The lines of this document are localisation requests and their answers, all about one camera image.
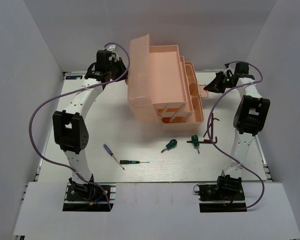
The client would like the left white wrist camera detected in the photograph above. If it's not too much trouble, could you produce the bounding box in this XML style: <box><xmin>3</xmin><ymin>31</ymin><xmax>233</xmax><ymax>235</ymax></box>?
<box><xmin>104</xmin><ymin>44</ymin><xmax>119</xmax><ymax>62</ymax></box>

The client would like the green orange stubby screwdriver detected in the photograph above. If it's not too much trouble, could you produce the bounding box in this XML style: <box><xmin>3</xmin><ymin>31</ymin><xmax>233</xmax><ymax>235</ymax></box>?
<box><xmin>191</xmin><ymin>135</ymin><xmax>200</xmax><ymax>154</ymax></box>

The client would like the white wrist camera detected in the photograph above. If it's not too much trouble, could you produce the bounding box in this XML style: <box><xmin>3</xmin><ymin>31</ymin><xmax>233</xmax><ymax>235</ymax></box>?
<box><xmin>104</xmin><ymin>44</ymin><xmax>119</xmax><ymax>62</ymax></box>
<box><xmin>223</xmin><ymin>63</ymin><xmax>234</xmax><ymax>77</ymax></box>

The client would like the blue handled screwdriver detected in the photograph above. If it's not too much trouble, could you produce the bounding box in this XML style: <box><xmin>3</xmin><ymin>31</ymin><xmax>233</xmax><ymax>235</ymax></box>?
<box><xmin>103</xmin><ymin>144</ymin><xmax>125</xmax><ymax>170</ymax></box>

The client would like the brown hex key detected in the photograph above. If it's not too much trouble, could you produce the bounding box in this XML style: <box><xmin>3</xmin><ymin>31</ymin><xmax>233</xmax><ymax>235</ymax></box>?
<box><xmin>203</xmin><ymin>114</ymin><xmax>220</xmax><ymax>138</ymax></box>
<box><xmin>186</xmin><ymin>137</ymin><xmax>218</xmax><ymax>144</ymax></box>

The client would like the pink plastic toolbox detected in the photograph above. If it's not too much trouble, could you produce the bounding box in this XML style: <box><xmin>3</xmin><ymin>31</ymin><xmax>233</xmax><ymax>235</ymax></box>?
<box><xmin>126</xmin><ymin>34</ymin><xmax>209</xmax><ymax>132</ymax></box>

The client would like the black green precision screwdriver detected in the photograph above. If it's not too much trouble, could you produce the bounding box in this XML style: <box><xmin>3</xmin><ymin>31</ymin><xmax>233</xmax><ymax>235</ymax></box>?
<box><xmin>119</xmin><ymin>160</ymin><xmax>149</xmax><ymax>165</ymax></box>

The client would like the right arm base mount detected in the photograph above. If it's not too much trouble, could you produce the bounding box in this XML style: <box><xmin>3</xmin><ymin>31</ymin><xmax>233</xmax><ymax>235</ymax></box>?
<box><xmin>193</xmin><ymin>175</ymin><xmax>247</xmax><ymax>213</ymax></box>

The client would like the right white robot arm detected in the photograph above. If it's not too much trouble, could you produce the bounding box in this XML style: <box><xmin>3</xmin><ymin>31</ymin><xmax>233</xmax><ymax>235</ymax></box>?
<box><xmin>204</xmin><ymin>61</ymin><xmax>271</xmax><ymax>200</ymax></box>

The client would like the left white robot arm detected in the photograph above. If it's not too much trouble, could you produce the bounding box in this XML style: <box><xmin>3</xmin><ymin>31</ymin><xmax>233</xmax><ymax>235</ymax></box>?
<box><xmin>52</xmin><ymin>44</ymin><xmax>127</xmax><ymax>200</ymax></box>

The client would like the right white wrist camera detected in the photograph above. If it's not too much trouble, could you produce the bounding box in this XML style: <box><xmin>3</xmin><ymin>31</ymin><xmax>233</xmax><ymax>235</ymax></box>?
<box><xmin>223</xmin><ymin>63</ymin><xmax>234</xmax><ymax>77</ymax></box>

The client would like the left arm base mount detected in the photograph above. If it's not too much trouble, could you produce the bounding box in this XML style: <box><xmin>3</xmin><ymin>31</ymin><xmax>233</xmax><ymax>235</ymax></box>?
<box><xmin>62</xmin><ymin>183</ymin><xmax>116</xmax><ymax>213</ymax></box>

